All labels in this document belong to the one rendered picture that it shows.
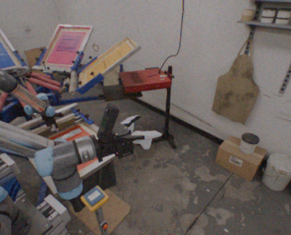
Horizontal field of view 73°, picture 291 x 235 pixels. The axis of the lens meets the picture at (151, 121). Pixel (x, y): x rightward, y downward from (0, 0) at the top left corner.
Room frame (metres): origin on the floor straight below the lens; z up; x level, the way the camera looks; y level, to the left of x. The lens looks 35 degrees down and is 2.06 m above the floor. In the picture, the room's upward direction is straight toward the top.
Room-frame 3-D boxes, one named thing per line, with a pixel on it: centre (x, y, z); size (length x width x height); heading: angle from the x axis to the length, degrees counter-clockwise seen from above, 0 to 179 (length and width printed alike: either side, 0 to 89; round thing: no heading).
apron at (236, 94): (2.25, -1.06, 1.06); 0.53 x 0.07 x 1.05; 46
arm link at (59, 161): (0.39, 0.26, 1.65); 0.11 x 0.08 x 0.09; 119
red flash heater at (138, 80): (2.34, 0.08, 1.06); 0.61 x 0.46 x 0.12; 106
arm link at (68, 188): (0.41, 0.27, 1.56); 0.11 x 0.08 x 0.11; 29
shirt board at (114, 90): (2.14, 0.80, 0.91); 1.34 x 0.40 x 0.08; 106
